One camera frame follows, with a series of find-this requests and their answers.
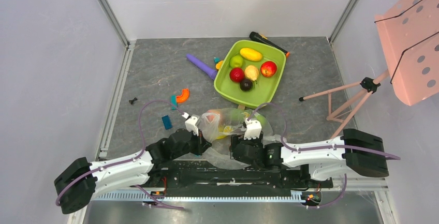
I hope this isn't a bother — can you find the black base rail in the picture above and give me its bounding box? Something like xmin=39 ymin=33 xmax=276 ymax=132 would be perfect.
xmin=141 ymin=160 xmax=334 ymax=197

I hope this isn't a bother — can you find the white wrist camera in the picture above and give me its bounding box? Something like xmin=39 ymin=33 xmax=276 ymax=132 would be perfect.
xmin=182 ymin=112 xmax=199 ymax=136
xmin=244 ymin=119 xmax=262 ymax=140

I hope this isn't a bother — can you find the orange yellow toy piece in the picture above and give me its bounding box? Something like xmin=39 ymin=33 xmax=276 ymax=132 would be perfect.
xmin=215 ymin=61 xmax=223 ymax=70

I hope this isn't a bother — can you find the red fake apple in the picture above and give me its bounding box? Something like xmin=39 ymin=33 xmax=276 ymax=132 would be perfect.
xmin=260 ymin=61 xmax=277 ymax=78

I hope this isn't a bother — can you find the yellow fruit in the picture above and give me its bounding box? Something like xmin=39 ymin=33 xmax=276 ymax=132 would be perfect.
xmin=216 ymin=125 xmax=237 ymax=140

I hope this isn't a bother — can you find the yellow fake pear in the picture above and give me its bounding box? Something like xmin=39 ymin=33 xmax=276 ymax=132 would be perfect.
xmin=244 ymin=65 xmax=259 ymax=81

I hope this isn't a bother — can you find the green plastic tray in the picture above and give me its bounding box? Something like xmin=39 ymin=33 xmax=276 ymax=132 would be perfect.
xmin=214 ymin=40 xmax=287 ymax=109

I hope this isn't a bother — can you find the dark purple fake plum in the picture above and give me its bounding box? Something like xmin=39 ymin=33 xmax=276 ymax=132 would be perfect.
xmin=239 ymin=78 xmax=253 ymax=92

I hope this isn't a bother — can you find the blue rectangular block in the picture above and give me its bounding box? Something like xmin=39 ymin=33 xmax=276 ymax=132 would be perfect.
xmin=162 ymin=115 xmax=173 ymax=130

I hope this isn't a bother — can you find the black flashlight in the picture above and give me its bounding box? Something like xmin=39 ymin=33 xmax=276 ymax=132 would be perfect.
xmin=249 ymin=32 xmax=290 ymax=58

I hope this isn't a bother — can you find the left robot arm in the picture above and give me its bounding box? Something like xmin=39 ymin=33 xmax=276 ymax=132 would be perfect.
xmin=54 ymin=129 xmax=212 ymax=214

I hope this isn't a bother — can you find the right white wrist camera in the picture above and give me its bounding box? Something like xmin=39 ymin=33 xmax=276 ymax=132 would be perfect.
xmin=244 ymin=119 xmax=262 ymax=140

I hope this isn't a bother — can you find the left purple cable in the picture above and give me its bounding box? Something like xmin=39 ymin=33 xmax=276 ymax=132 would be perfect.
xmin=54 ymin=99 xmax=191 ymax=211

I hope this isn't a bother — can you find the red fake pomegranate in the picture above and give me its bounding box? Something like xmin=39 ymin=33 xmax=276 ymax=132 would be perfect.
xmin=229 ymin=67 xmax=245 ymax=83

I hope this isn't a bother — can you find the orange curved toy piece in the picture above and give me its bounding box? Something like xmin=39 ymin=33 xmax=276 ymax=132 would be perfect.
xmin=175 ymin=88 xmax=190 ymax=103

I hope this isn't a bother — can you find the pink perforated music stand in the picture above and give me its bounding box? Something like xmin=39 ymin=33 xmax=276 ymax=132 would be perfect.
xmin=299 ymin=0 xmax=438 ymax=137

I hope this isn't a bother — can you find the purple plastic handle tool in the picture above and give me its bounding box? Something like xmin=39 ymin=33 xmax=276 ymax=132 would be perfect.
xmin=186 ymin=54 xmax=217 ymax=80

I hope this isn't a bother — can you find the green fake apple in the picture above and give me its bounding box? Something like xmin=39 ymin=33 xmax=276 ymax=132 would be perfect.
xmin=229 ymin=55 xmax=244 ymax=68

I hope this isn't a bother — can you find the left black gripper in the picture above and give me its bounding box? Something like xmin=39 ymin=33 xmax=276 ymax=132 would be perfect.
xmin=172 ymin=127 xmax=212 ymax=159

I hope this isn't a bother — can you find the small black screw piece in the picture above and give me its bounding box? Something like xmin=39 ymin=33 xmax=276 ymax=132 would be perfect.
xmin=128 ymin=97 xmax=138 ymax=105

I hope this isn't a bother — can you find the green fruit in bag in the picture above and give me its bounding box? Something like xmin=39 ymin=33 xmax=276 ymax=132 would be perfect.
xmin=255 ymin=113 xmax=267 ymax=127

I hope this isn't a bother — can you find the yellow fake mango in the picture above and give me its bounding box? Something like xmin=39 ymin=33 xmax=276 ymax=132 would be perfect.
xmin=239 ymin=48 xmax=263 ymax=62

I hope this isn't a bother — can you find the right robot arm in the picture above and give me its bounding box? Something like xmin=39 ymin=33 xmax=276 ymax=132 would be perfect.
xmin=229 ymin=128 xmax=397 ymax=187

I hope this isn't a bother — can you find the clear plastic bag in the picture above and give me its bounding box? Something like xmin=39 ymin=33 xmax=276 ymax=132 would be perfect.
xmin=198 ymin=108 xmax=266 ymax=170

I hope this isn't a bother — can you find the teal long block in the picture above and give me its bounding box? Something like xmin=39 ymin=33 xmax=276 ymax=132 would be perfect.
xmin=170 ymin=95 xmax=178 ymax=110

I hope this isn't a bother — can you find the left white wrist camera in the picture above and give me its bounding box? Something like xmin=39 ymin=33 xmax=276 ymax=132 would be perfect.
xmin=182 ymin=112 xmax=199 ymax=136

